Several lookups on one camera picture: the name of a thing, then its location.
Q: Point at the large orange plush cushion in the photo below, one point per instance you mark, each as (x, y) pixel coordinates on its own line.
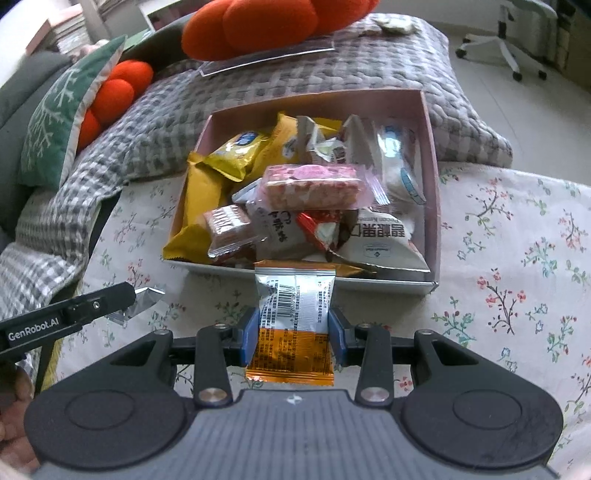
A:
(258, 27)

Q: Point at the small orange plush cushion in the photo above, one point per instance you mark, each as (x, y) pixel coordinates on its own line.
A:
(120, 92)

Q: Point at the small white packet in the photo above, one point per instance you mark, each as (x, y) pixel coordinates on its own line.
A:
(395, 24)

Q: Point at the grey checked blanket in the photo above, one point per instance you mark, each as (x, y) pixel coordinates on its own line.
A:
(184, 120)

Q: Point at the orange silver snack packet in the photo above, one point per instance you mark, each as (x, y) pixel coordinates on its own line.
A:
(291, 300)

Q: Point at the white blue print snack packet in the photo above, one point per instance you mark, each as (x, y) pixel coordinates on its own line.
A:
(399, 161)

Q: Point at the dark grey sofa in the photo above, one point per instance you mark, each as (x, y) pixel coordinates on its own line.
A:
(18, 83)

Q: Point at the white office chair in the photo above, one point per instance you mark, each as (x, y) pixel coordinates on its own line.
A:
(503, 41)

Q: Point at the gold stick snack packet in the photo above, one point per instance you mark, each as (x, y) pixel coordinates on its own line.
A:
(355, 272)

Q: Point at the silver foil snack packet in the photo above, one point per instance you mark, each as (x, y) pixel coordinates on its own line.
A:
(147, 295)

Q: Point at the white black print snack packet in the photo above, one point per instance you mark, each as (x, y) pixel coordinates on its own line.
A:
(277, 230)

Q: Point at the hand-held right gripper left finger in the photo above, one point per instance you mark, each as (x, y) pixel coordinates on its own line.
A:
(249, 339)

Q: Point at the person's left hand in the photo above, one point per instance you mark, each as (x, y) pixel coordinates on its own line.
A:
(14, 424)

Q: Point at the clear brown cake packet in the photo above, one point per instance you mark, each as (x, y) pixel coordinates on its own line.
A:
(228, 230)

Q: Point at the yellow blue print snack packet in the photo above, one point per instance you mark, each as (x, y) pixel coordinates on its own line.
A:
(238, 152)

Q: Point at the floral bed sheet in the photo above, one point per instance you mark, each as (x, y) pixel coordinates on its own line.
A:
(508, 277)

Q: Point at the pink cardboard box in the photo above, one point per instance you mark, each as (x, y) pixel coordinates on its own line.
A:
(369, 104)

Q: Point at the pink snack packet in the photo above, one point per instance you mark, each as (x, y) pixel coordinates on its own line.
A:
(314, 184)

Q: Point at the plain yellow snack packet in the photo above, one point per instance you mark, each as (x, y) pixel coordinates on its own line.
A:
(198, 207)

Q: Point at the white nut snack packet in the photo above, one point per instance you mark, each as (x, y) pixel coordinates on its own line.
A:
(323, 145)
(383, 244)

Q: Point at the green snowflake pillow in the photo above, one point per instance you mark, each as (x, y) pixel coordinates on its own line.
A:
(60, 115)

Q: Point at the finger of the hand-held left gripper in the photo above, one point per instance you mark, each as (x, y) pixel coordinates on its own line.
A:
(85, 325)
(101, 300)

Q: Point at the stack of books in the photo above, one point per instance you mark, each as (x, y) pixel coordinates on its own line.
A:
(69, 27)

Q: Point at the red white snack packet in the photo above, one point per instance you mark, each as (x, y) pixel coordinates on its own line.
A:
(323, 228)

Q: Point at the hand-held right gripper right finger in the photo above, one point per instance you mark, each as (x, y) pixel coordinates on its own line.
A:
(337, 339)

